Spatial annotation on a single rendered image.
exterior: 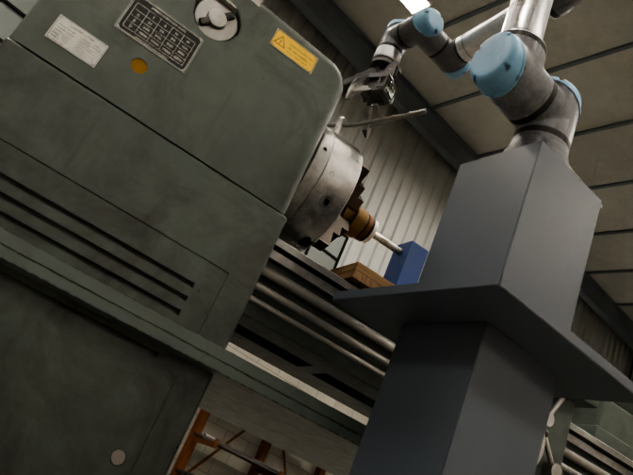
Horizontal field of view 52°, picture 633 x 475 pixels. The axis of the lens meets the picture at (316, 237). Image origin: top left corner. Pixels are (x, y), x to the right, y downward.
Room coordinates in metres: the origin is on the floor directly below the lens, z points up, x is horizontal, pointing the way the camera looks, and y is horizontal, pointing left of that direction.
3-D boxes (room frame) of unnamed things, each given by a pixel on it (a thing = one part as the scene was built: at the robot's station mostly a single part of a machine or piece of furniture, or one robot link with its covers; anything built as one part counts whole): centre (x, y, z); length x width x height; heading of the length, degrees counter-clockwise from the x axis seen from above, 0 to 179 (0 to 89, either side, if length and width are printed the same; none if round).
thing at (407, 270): (1.60, -0.25, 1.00); 0.08 x 0.06 x 0.23; 21
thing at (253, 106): (1.31, 0.44, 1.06); 0.59 x 0.48 x 0.39; 111
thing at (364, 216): (1.53, -0.07, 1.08); 0.09 x 0.09 x 0.09; 21
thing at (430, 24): (1.39, -0.04, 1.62); 0.11 x 0.11 x 0.08; 30
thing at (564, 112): (1.08, -0.34, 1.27); 0.13 x 0.12 x 0.14; 120
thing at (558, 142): (1.09, -0.34, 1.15); 0.15 x 0.15 x 0.10
